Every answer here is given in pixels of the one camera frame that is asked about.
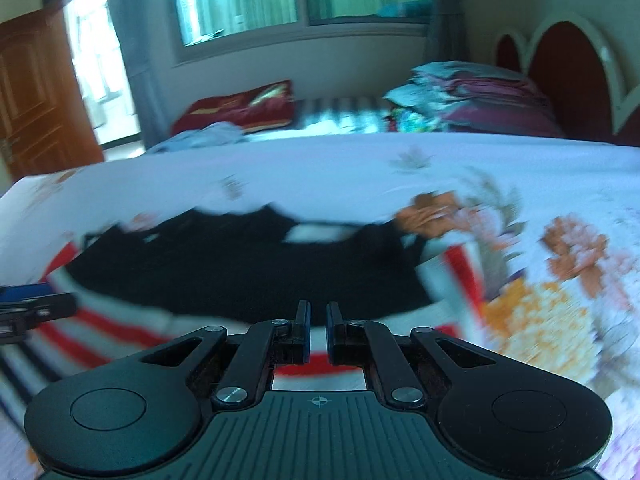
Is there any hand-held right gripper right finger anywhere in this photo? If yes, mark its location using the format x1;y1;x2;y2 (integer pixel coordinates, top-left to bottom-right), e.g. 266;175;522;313
326;301;501;408

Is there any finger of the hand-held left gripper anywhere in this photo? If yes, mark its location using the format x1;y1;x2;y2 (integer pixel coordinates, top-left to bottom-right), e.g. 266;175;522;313
0;284;77;343

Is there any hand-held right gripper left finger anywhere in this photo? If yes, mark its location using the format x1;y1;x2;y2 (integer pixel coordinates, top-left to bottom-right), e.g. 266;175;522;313
137;300;312;411

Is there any striped cartoon sweater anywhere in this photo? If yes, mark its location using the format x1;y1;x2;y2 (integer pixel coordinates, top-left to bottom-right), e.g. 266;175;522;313
0;202;501;411

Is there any brown wooden door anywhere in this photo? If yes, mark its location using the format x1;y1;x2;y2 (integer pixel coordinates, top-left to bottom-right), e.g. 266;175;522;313
0;10;106;181

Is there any light blue cloth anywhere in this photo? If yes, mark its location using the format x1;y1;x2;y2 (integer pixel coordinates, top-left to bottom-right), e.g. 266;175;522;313
150;122;246;153

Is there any striped blanket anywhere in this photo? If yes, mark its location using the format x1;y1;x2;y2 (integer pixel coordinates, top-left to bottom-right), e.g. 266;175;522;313
292;95;396;133

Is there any bed with floral sheet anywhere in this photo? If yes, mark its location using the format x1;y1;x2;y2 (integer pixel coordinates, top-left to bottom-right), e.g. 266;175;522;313
0;130;640;480

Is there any red pillow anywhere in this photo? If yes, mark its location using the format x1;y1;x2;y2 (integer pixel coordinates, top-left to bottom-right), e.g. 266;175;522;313
172;80;296;136

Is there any grey curtain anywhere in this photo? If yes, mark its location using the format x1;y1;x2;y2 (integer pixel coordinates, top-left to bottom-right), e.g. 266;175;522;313
102;0;181;151
425;0;476;63

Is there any stack of pillows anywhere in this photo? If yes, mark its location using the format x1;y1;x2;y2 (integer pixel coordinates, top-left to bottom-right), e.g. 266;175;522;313
382;61;566;138

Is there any teal cloth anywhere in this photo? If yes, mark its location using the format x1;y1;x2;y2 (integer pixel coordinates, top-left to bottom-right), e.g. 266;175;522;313
380;2;433;18

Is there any red and white headboard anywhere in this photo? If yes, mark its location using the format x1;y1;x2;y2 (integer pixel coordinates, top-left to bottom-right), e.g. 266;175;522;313
492;10;640;148

